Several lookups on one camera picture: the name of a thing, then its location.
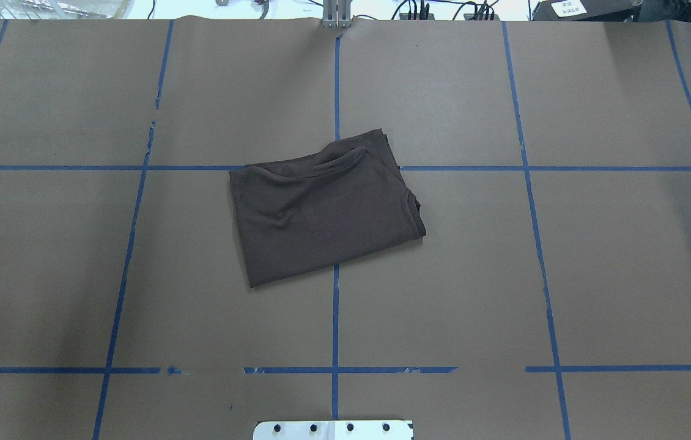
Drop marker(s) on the aluminium frame post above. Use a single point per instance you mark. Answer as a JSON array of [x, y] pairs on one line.
[[336, 13]]

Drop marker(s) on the dark brown t-shirt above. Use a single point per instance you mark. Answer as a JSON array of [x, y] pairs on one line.
[[345, 202]]

